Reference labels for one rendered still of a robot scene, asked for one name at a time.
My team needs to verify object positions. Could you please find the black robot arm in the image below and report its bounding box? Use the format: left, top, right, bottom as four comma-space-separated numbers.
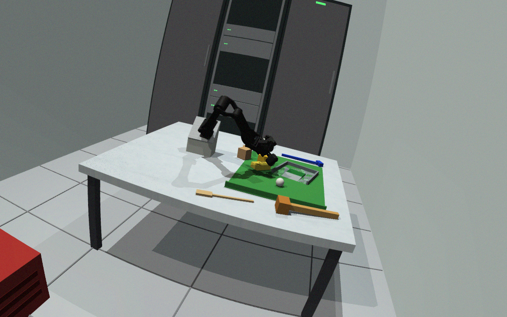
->
198, 96, 277, 152

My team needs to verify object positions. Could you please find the green putting mat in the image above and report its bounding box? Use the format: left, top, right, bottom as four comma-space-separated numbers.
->
229, 151, 325, 205

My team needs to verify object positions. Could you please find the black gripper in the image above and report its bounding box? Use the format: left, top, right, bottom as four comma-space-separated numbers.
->
256, 151, 278, 166

